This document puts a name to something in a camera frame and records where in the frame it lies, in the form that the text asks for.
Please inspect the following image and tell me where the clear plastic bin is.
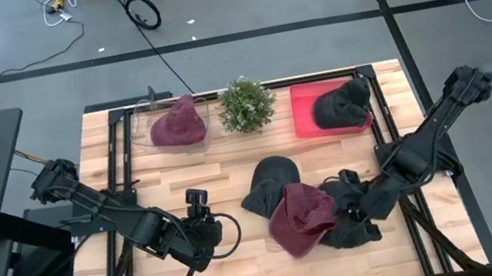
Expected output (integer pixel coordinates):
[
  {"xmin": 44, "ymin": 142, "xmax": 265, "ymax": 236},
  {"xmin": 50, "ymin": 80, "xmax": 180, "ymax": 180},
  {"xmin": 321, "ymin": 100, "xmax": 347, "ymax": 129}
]
[{"xmin": 125, "ymin": 88, "xmax": 219, "ymax": 164}]

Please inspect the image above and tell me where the red plastic tray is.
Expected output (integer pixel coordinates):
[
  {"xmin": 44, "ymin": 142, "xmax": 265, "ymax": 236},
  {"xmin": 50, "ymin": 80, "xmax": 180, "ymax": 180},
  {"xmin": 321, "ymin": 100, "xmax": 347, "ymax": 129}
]
[{"xmin": 287, "ymin": 71, "xmax": 377, "ymax": 144}]

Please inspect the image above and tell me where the coiled black cable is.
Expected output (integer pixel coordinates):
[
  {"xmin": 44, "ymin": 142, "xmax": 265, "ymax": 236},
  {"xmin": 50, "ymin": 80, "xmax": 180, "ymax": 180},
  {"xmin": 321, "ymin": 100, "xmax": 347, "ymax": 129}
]
[{"xmin": 121, "ymin": 0, "xmax": 165, "ymax": 36}]

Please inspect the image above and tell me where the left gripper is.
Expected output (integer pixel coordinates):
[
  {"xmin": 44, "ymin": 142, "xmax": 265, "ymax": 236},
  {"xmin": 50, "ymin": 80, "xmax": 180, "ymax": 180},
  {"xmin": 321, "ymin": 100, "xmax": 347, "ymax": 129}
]
[{"xmin": 154, "ymin": 184, "xmax": 231, "ymax": 276}]

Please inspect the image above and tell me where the yellow cable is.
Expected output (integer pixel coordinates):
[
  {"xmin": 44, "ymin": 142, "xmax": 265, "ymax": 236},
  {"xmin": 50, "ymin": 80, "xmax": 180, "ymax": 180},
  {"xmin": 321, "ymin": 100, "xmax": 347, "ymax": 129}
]
[{"xmin": 13, "ymin": 144, "xmax": 51, "ymax": 170}]

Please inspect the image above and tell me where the white cable bundle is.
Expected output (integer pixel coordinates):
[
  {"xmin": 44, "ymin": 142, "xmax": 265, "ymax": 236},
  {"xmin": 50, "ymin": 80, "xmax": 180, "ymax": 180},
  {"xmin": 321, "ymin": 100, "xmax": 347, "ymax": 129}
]
[{"xmin": 31, "ymin": 0, "xmax": 100, "ymax": 31}]

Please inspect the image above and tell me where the maroon baseball cap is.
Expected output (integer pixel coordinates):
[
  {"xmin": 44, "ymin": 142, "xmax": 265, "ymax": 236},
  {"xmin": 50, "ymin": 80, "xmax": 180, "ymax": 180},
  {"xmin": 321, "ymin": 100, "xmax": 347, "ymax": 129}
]
[
  {"xmin": 143, "ymin": 91, "xmax": 210, "ymax": 152},
  {"xmin": 261, "ymin": 175, "xmax": 347, "ymax": 264}
]

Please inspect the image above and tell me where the long black floor cable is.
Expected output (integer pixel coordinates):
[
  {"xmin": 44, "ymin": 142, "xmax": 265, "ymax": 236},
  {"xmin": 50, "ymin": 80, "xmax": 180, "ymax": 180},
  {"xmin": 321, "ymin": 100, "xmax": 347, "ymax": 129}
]
[{"xmin": 108, "ymin": 0, "xmax": 194, "ymax": 105}]

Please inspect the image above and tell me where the small green artificial plant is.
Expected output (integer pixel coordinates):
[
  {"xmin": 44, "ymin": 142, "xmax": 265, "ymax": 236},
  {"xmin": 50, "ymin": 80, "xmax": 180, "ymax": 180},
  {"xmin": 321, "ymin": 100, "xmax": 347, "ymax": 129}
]
[{"xmin": 212, "ymin": 70, "xmax": 283, "ymax": 139}]

